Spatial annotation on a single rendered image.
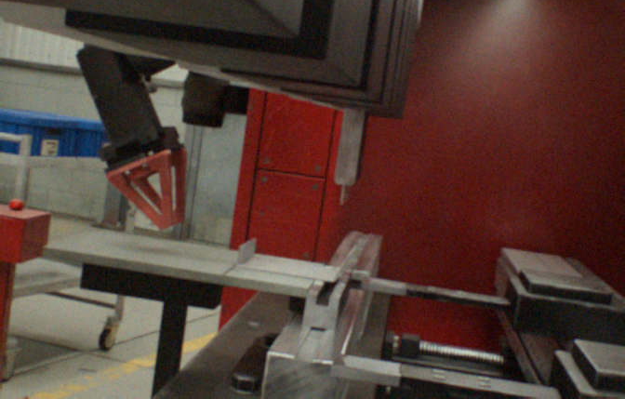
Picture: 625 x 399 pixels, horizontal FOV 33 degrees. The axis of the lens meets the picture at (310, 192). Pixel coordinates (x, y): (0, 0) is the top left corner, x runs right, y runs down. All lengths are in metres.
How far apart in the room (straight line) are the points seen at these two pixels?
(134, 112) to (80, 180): 8.31
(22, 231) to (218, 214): 5.99
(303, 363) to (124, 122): 0.37
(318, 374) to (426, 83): 1.14
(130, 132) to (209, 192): 7.68
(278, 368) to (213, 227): 7.93
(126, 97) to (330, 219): 0.90
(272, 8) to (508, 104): 1.80
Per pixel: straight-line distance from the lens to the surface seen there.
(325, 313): 0.99
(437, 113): 1.94
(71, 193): 9.47
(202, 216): 8.82
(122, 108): 1.11
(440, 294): 1.08
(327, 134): 1.95
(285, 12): 0.17
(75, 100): 9.46
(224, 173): 8.73
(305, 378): 0.87
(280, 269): 1.10
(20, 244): 2.84
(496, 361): 1.55
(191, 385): 1.10
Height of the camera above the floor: 1.16
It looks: 4 degrees down
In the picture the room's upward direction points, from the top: 8 degrees clockwise
